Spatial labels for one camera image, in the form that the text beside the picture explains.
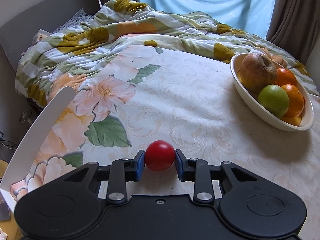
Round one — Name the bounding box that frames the grey patterned pillow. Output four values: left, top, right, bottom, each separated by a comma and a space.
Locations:
53, 9, 94, 33

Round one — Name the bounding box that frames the large orange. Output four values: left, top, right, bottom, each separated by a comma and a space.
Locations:
282, 84, 305, 118

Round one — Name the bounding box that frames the red cherry tomato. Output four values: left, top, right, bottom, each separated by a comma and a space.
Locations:
144, 140, 175, 171

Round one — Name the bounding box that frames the cream bowl yellow inside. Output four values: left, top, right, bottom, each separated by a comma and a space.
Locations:
230, 53, 315, 132

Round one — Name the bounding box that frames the green striped floral quilt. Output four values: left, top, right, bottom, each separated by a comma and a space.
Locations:
15, 0, 318, 107

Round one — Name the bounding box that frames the small mandarin in bowl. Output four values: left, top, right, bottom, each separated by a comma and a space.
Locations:
276, 68, 297, 86

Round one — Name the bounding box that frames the white curved board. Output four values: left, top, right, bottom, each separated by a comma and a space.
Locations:
1, 87, 76, 212

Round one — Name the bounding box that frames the brown right curtain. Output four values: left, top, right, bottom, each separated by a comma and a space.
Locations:
266, 0, 319, 64

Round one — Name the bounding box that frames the grey headboard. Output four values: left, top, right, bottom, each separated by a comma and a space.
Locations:
1, 0, 100, 71

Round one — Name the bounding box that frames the brownish red apple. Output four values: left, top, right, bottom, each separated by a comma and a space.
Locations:
239, 53, 278, 93

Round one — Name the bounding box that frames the green apple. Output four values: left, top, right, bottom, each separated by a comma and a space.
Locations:
258, 85, 290, 118

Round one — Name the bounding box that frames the white floral bed sheet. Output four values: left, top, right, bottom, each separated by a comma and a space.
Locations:
10, 45, 319, 239

